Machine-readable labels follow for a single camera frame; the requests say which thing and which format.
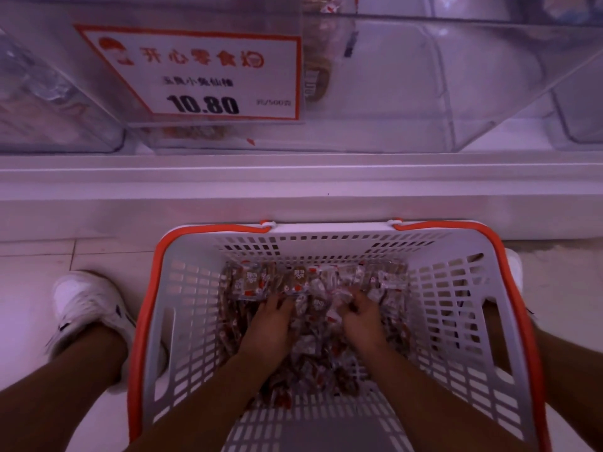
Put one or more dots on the person's left hand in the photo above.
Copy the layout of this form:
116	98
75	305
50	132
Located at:
268	331

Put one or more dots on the person's right hand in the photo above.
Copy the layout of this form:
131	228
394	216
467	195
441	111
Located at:
365	324

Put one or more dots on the person's left fingers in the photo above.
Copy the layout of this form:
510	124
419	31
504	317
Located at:
280	305

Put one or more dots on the person's right fingers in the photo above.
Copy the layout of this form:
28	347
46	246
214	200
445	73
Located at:
355	301

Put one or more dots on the person's right forearm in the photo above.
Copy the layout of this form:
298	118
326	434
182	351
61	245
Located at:
424	404

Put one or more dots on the person's left forearm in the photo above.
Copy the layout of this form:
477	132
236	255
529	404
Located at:
216	404

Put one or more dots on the white plastic shopping basket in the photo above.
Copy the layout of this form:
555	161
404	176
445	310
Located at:
424	296

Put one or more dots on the pile of wrapped snack packets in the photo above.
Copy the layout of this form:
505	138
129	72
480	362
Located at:
320	362

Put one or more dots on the white store shelf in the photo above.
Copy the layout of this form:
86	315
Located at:
301	192

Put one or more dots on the white right shoe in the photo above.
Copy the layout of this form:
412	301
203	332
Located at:
514	275

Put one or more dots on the white shoe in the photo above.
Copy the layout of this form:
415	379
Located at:
87	305
514	275

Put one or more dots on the white left shoe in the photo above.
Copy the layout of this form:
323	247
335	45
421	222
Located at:
87	305

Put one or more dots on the large clear acrylic bin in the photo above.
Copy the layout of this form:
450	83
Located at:
400	89

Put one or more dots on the person's right leg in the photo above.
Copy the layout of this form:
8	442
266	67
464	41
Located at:
570	376

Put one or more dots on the person's leg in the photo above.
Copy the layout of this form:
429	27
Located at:
570	376
52	390

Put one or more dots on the person's left leg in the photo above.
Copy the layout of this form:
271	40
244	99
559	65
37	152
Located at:
52	390

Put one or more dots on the white price sign red border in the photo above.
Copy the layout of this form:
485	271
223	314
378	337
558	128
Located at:
207	70

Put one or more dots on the small clear acrylic bin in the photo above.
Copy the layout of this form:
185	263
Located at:
582	98

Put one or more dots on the clear acrylic bin with packets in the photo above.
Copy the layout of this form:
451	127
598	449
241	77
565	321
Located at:
52	103

